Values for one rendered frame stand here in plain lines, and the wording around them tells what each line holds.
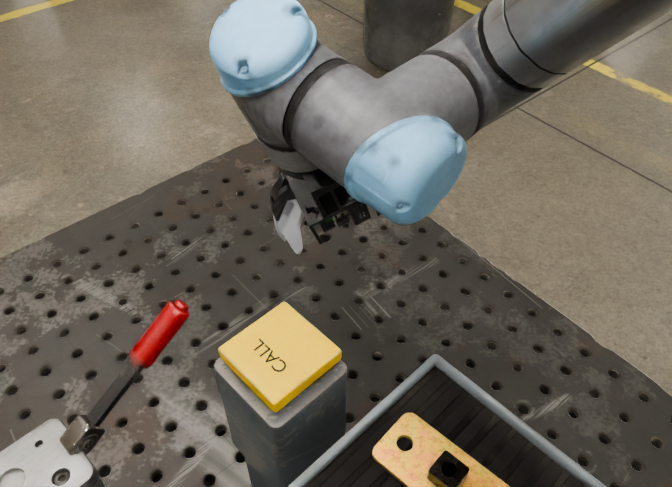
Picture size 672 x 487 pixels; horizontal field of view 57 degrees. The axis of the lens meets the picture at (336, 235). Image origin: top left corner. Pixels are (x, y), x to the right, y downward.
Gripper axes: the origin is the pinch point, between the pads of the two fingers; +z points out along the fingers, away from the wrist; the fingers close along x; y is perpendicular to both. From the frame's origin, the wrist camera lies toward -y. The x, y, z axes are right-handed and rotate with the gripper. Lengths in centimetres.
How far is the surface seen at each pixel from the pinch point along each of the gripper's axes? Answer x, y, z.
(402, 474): -3.6, 31.6, -30.3
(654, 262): 85, -1, 141
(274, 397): -9.1, 24.3, -29.5
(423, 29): 68, -134, 154
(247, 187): -14, -31, 38
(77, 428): -25.1, 18.6, -23.7
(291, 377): -7.7, 23.4, -28.7
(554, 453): 4.7, 34.0, -28.4
